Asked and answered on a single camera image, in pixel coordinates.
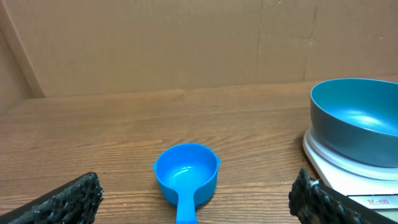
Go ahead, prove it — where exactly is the teal blue bowl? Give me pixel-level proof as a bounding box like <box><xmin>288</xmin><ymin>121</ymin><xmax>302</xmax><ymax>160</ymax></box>
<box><xmin>310</xmin><ymin>78</ymin><xmax>397</xmax><ymax>168</ymax></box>

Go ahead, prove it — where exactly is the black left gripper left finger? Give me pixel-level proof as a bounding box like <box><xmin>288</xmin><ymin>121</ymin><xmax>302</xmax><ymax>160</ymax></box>
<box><xmin>1</xmin><ymin>172</ymin><xmax>103</xmax><ymax>224</ymax></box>

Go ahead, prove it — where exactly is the white digital kitchen scale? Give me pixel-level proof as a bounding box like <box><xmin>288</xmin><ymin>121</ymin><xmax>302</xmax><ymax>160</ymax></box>
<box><xmin>303</xmin><ymin>128</ymin><xmax>397</xmax><ymax>222</ymax></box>

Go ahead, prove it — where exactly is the blue plastic measuring scoop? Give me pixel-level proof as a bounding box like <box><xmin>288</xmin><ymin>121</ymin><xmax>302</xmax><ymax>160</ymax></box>
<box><xmin>152</xmin><ymin>142</ymin><xmax>221</xmax><ymax>224</ymax></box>

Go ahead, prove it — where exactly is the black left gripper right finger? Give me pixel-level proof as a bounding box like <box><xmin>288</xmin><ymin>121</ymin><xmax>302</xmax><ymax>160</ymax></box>
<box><xmin>289</xmin><ymin>168</ymin><xmax>397</xmax><ymax>224</ymax></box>

